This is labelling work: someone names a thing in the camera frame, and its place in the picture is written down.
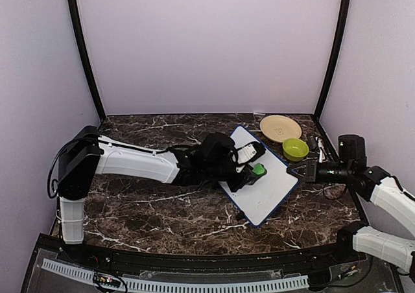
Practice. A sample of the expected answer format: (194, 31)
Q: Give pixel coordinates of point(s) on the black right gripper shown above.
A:
(311, 170)

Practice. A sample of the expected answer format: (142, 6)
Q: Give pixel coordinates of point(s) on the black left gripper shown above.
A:
(235, 185)

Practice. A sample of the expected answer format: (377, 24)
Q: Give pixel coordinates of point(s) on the green bone shaped eraser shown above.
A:
(259, 169)

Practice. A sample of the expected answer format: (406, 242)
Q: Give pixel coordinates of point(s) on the lime green bowl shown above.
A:
(295, 149)

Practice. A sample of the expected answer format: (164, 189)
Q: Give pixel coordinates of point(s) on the blue framed whiteboard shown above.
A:
(259, 200)

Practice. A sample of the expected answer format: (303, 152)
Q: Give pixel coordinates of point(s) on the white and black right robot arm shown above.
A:
(375, 185)

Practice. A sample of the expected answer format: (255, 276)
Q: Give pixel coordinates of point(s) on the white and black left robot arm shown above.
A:
(89, 153)

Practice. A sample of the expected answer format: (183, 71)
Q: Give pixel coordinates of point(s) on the black whiteboard stand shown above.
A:
(239, 216)

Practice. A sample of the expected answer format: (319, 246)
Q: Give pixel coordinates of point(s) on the beige plate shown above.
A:
(278, 128)

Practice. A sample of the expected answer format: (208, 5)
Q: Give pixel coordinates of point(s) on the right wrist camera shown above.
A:
(317, 149)

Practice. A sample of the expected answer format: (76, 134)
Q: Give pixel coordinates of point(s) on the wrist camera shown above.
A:
(317, 149)
(250, 152)

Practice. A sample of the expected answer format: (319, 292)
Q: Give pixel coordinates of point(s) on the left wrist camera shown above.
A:
(250, 152)

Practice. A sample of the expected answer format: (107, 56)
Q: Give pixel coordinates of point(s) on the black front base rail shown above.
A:
(315, 260)

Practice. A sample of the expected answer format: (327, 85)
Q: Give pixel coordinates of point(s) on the black right frame post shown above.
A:
(333, 59)

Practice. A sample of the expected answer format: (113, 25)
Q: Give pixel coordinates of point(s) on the black frame post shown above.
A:
(333, 59)
(84, 58)

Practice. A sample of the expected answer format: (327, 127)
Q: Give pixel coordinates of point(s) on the white slotted cable duct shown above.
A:
(149, 281)

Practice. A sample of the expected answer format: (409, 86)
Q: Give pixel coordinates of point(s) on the black left frame post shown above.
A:
(84, 58)

